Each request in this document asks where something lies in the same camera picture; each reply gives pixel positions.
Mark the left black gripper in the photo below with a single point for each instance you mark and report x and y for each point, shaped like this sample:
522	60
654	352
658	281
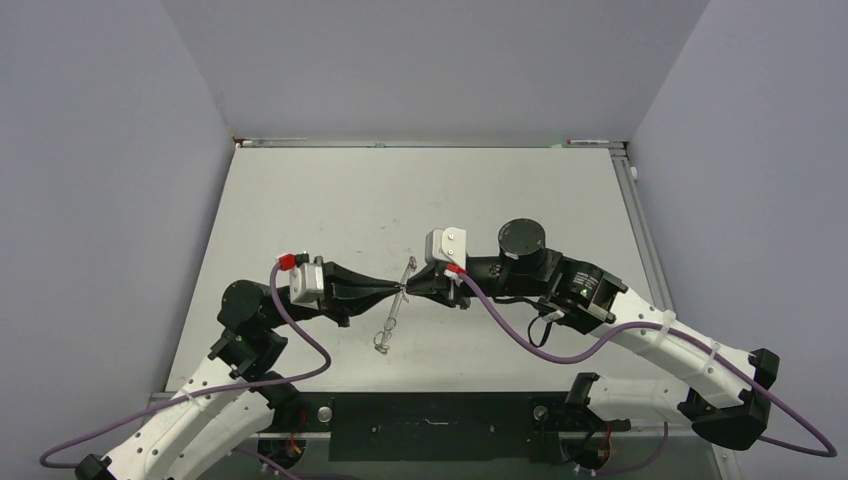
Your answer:
347	291

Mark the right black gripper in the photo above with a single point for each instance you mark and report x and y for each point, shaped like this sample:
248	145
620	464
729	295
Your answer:
427	281

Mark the large silver keyring with keys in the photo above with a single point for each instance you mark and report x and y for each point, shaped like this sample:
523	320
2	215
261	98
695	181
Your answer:
382	338

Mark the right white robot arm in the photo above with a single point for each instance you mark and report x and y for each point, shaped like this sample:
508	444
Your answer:
718	391

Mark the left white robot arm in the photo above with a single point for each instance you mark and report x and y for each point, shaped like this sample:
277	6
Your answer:
235	392

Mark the red white marker pen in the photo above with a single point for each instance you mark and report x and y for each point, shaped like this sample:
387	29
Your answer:
588	142

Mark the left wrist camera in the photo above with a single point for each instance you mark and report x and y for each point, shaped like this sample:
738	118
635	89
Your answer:
306	279

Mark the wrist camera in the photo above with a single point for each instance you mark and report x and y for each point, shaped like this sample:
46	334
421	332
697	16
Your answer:
306	279
447	246

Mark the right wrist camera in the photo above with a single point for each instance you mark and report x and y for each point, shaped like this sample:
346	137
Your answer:
447	246

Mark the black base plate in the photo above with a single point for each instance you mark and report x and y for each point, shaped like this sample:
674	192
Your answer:
430	444

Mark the aluminium frame rail front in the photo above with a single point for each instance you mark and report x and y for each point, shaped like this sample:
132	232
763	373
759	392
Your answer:
521	412

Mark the aluminium frame rail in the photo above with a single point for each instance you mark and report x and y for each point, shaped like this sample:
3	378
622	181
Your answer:
468	143
649	256
521	412

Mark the aluminium frame rail back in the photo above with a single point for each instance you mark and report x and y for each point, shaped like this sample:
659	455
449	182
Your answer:
468	143

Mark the aluminium frame rail right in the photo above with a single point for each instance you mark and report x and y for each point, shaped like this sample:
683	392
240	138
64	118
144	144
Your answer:
649	256

